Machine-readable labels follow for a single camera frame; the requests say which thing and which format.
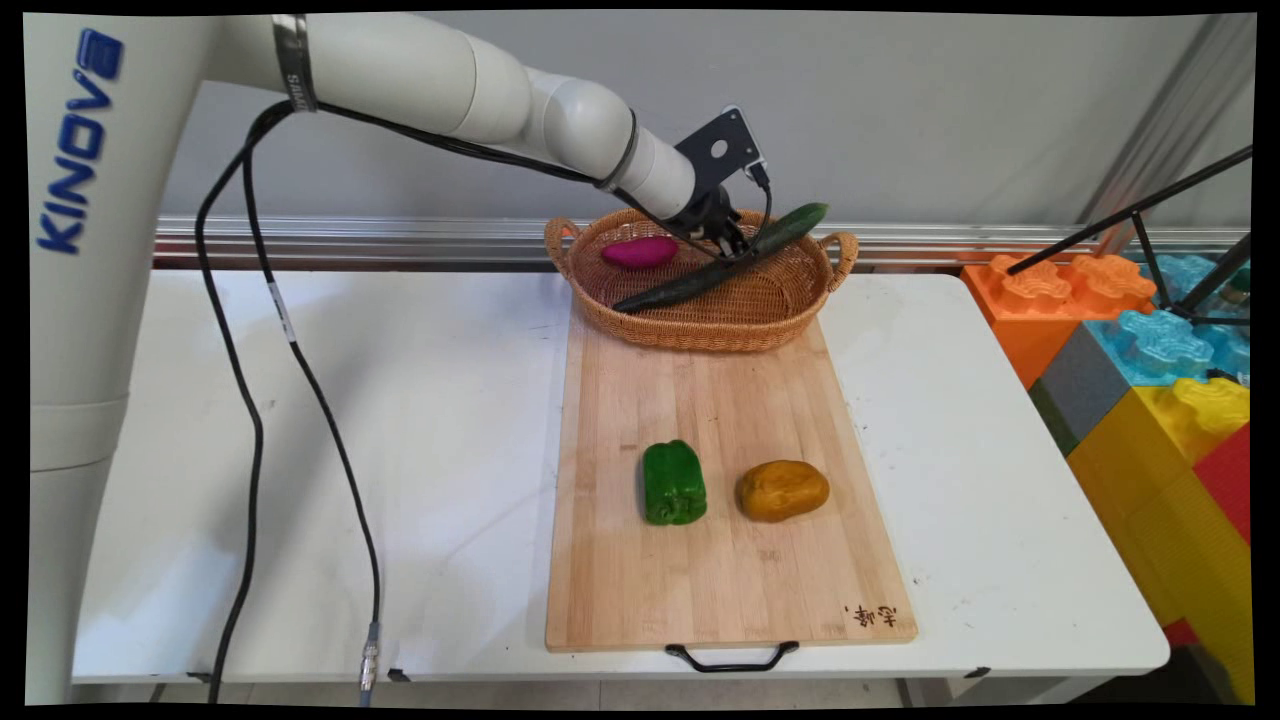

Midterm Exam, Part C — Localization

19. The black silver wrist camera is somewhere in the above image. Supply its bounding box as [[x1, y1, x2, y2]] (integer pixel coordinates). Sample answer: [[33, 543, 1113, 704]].
[[675, 105, 769, 206]]

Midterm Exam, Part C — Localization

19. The woven wicker basket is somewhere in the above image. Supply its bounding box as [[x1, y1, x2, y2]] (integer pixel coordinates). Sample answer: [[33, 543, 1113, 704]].
[[544, 206, 861, 354]]

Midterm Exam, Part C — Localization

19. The black camera cable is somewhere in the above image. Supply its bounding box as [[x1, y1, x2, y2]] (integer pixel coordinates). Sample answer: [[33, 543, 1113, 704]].
[[290, 100, 774, 263]]

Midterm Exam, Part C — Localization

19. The magenta sweet potato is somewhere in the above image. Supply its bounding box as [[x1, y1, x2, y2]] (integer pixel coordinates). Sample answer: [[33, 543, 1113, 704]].
[[601, 235, 680, 271]]

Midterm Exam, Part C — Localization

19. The green bell pepper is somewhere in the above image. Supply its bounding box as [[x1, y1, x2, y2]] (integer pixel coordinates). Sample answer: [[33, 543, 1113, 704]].
[[641, 439, 709, 527]]

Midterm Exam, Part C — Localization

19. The blue foam block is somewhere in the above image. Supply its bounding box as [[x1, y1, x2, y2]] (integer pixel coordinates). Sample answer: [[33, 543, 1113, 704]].
[[1085, 255, 1253, 389]]

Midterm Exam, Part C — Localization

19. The long dark green cucumber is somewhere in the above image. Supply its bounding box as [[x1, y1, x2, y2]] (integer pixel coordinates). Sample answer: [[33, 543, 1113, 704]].
[[612, 202, 831, 315]]

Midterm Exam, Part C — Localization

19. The aluminium rail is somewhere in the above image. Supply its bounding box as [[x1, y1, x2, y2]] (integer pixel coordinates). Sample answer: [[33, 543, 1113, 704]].
[[153, 213, 1251, 271]]

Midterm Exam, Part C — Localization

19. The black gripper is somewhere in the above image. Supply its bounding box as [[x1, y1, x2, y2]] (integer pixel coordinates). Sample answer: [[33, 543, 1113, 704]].
[[662, 185, 759, 265]]

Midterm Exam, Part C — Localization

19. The grey foam block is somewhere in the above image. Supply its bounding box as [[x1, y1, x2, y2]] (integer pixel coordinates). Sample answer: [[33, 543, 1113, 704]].
[[1030, 325, 1131, 456]]

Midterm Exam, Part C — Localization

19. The black cable with silver connector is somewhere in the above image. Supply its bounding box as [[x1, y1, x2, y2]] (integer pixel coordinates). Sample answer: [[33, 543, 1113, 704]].
[[195, 100, 383, 706]]

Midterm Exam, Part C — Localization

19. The wooden cutting board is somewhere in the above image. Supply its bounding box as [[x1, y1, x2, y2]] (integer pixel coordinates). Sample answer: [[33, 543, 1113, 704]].
[[545, 310, 919, 653]]

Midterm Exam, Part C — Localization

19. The black cutting board handle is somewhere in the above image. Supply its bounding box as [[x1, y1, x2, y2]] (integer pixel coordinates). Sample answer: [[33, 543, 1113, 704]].
[[665, 641, 801, 674]]

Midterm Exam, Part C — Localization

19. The brown yellow potato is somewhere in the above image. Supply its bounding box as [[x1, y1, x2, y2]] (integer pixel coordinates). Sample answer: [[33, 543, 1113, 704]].
[[736, 460, 831, 523]]

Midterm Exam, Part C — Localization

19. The large red foam block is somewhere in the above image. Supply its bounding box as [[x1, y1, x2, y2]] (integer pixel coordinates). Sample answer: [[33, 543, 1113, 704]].
[[1192, 425, 1253, 546]]

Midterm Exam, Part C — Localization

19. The slanted aluminium post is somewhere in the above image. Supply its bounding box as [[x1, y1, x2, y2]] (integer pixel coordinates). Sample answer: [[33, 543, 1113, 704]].
[[1080, 15, 1256, 229]]

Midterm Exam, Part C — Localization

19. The orange foam block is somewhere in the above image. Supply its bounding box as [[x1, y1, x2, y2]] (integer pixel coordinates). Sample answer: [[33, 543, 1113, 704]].
[[960, 255, 1158, 391]]

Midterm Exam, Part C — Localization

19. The black tripod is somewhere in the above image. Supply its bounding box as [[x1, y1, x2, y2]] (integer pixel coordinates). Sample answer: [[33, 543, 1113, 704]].
[[1005, 147, 1253, 331]]

